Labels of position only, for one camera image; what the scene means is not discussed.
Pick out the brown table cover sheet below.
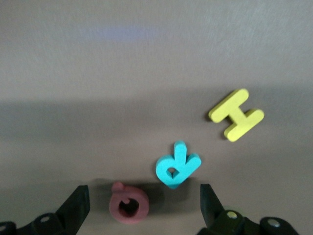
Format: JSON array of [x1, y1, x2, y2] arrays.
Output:
[[0, 0, 313, 235]]

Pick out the red foam letter Q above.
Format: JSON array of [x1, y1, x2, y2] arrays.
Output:
[[109, 181, 150, 225]]

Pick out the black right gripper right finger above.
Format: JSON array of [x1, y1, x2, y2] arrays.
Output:
[[199, 184, 260, 235]]

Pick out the teal foam letter R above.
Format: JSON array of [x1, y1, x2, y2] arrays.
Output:
[[155, 140, 202, 189]]

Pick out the yellow foam letter H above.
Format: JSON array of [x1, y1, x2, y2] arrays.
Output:
[[208, 88, 265, 142]]

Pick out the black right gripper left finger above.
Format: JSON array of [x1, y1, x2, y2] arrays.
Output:
[[17, 185, 90, 235]]

